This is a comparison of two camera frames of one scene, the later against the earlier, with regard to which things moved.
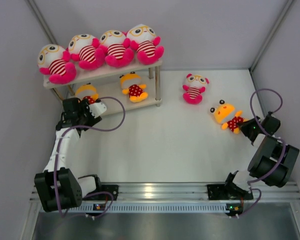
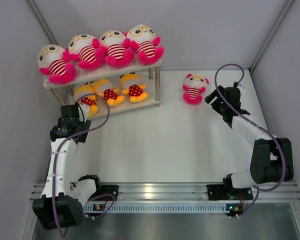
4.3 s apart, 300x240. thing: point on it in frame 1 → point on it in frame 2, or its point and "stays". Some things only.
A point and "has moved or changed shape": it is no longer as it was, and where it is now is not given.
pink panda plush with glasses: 142,38 stays
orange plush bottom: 87,92 stays
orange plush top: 130,82 stays
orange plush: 224,113 has moved or changed shape
